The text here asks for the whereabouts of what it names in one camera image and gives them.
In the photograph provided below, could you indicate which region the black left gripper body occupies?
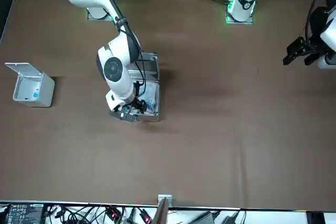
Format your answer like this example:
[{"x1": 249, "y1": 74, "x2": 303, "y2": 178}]
[{"x1": 309, "y1": 6, "x2": 330, "y2": 43}]

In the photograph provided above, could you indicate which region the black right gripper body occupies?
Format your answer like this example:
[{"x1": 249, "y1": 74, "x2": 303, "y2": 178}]
[{"x1": 125, "y1": 97, "x2": 142, "y2": 114}]

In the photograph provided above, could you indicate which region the glove zip bag blue label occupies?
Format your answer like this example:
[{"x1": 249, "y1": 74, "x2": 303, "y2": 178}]
[{"x1": 33, "y1": 82, "x2": 43, "y2": 101}]

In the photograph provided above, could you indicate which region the aluminium medical kit case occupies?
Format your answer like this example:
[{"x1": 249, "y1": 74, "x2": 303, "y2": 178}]
[{"x1": 125, "y1": 51, "x2": 161, "y2": 123}]

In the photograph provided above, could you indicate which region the white lidded waste bin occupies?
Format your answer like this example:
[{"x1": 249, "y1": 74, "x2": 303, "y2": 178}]
[{"x1": 4, "y1": 62, "x2": 56, "y2": 109}]

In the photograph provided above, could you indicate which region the crumpled white gauze packet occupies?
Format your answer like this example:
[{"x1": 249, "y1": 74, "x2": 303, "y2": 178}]
[{"x1": 141, "y1": 82, "x2": 159, "y2": 116}]

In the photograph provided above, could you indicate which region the small module with red light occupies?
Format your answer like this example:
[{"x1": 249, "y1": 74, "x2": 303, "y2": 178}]
[
  {"x1": 106, "y1": 207, "x2": 123, "y2": 221},
  {"x1": 139, "y1": 209, "x2": 154, "y2": 224}
]

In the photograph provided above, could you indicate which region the dark grey power adapter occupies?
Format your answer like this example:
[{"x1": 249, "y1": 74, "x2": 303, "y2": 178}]
[{"x1": 187, "y1": 210, "x2": 221, "y2": 224}]

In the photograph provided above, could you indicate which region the black labelled power adapter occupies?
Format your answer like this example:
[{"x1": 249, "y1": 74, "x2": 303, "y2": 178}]
[{"x1": 4, "y1": 202, "x2": 45, "y2": 224}]

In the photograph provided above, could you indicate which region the small black power adapter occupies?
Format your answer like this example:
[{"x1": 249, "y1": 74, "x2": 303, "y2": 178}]
[{"x1": 223, "y1": 211, "x2": 247, "y2": 224}]

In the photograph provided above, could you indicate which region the aluminium profile post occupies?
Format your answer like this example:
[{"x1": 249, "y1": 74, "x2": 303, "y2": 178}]
[{"x1": 153, "y1": 194, "x2": 173, "y2": 224}]

